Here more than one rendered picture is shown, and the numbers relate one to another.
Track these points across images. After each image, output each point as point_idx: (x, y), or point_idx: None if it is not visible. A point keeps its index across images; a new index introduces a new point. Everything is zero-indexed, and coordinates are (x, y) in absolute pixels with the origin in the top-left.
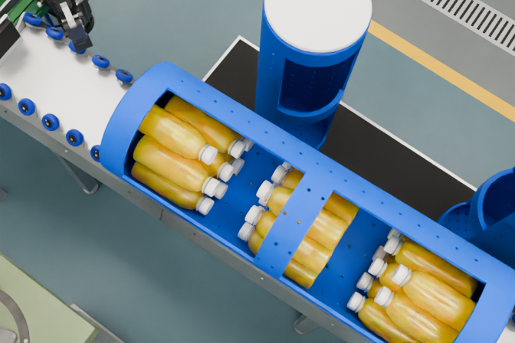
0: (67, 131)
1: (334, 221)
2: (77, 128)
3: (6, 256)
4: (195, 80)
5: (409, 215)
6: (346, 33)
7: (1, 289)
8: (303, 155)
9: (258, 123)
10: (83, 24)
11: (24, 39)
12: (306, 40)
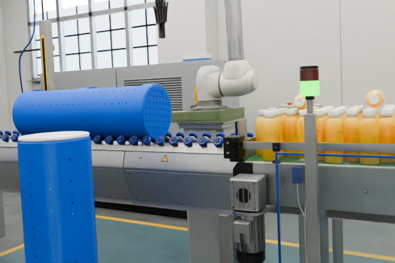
0: (196, 133)
1: None
2: (195, 143)
3: (206, 121)
4: (129, 95)
5: (49, 95)
6: (42, 133)
7: (201, 110)
8: (86, 91)
9: (102, 93)
10: (158, 24)
11: None
12: (67, 131)
